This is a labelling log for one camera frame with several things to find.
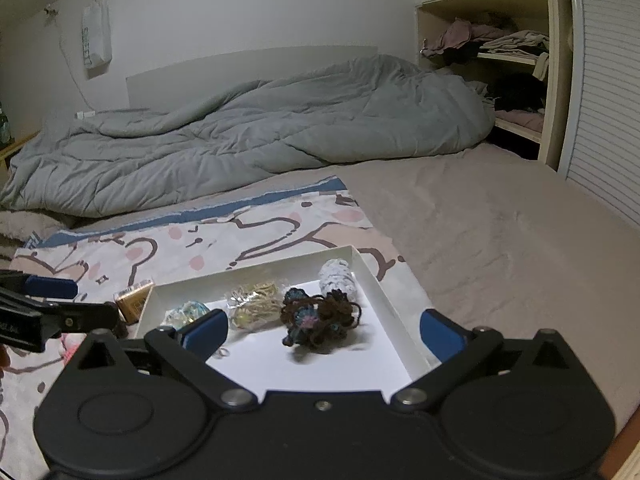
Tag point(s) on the pink crochet doll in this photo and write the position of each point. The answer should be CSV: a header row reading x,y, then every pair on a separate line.
x,y
71,346

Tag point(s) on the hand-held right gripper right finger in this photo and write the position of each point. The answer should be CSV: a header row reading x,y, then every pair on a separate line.
x,y
440,334

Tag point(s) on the grey white knitted scrunchie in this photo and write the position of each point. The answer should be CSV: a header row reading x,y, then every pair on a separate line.
x,y
336,276

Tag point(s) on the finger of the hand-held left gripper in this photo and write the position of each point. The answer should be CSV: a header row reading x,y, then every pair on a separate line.
x,y
52,287
85,316

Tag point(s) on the white slatted door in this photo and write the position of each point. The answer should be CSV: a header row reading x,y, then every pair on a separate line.
x,y
605,85

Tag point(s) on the white charger plug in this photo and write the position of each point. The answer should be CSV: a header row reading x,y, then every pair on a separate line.
x,y
86,115

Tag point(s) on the beige folded clothing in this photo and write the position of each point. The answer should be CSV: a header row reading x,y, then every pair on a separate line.
x,y
515,42

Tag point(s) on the cream shelf unit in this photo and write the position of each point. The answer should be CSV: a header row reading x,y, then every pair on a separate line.
x,y
552,85

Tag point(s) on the small yellow carton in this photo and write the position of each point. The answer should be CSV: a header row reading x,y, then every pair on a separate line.
x,y
132,302

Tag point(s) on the white wall hanging pouch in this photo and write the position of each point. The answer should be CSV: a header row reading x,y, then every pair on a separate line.
x,y
96,40

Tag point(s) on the pink folded clothing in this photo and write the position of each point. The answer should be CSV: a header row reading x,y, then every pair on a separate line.
x,y
522,120

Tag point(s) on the cartoon printed blanket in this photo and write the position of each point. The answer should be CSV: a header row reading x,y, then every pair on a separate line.
x,y
210,240

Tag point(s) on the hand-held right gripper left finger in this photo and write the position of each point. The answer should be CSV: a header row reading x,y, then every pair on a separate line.
x,y
205,332

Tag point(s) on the green glass bottle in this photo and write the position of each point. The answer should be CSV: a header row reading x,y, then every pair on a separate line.
x,y
4,125

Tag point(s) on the pink crumpled clothing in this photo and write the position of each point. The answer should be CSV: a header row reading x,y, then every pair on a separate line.
x,y
457,35

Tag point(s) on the grey duvet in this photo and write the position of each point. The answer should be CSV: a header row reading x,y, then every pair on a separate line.
x,y
250,135

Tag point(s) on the bed with beige sheet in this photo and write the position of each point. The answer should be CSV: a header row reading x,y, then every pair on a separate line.
x,y
475,220

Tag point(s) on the white shallow cardboard box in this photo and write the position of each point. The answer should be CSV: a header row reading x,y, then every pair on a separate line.
x,y
350,350

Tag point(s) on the black clothing pile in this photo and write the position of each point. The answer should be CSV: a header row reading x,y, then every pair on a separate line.
x,y
517,92

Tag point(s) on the beige fluffy pillow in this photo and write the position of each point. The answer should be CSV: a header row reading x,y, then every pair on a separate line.
x,y
30,225

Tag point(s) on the wooden side ledge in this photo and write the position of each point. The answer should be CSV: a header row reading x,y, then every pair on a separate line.
x,y
17,147

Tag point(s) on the bunch of dark scrunchies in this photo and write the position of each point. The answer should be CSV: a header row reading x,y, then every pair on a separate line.
x,y
320,317

